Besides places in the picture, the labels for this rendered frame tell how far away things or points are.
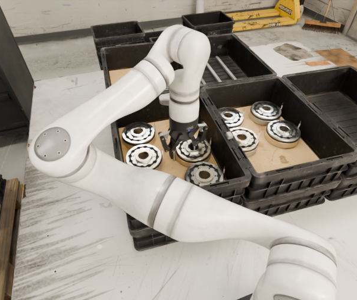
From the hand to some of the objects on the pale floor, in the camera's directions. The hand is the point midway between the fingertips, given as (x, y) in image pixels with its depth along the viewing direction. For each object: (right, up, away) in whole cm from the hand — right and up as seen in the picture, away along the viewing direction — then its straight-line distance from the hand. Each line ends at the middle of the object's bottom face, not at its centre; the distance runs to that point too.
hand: (182, 152), depth 75 cm
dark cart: (-139, +21, +140) cm, 199 cm away
